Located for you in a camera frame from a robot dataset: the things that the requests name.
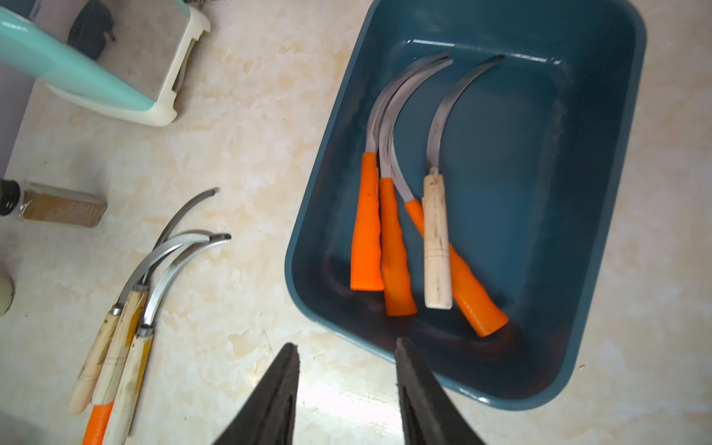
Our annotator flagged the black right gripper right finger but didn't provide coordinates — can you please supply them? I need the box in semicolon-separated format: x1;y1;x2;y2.
394;337;484;445

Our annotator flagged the orange handle sickle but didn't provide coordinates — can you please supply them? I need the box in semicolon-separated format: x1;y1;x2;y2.
367;52;454;317
350;51;450;291
82;402;113;445

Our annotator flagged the orange handle sickle boxed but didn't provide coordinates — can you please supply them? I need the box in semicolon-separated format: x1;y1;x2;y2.
389;136;509;337

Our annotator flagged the wooden handle sickle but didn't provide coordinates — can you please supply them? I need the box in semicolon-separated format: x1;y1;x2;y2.
103;233;232;444
68;230;212;415
91;187;220;405
422;55;504;310

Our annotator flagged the teal plastic storage box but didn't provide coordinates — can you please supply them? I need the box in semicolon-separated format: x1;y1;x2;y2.
285;1;646;411

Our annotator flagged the clear glass jar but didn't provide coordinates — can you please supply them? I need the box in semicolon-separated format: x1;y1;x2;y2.
0;276;15;316

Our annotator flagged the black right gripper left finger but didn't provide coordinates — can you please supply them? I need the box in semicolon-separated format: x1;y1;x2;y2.
214;343;300;444

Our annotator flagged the mint green toaster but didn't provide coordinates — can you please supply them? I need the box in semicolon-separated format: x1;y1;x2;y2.
1;1;211;127

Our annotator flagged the black lid spice jar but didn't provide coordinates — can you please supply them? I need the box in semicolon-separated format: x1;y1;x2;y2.
1;179;108;228

